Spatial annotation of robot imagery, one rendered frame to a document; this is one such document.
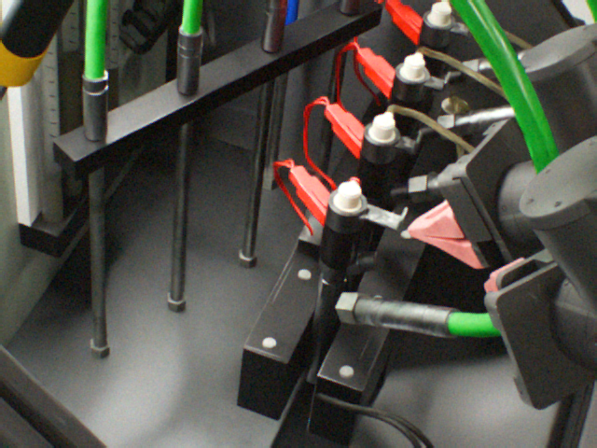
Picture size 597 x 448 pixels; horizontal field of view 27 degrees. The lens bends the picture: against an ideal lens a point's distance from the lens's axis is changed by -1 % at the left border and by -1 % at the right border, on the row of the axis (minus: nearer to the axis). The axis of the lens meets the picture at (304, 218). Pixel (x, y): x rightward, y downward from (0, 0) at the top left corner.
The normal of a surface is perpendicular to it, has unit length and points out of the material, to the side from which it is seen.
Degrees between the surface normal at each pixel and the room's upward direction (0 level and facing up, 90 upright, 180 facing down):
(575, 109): 75
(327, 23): 0
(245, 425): 0
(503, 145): 46
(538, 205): 50
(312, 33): 0
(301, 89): 90
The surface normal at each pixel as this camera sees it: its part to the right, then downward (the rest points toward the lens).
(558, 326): -0.95, 0.13
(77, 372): 0.11, -0.69
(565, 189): -0.59, -0.76
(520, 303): 0.29, 0.11
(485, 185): 0.66, -0.14
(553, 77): -0.40, 0.48
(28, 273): 0.93, 0.33
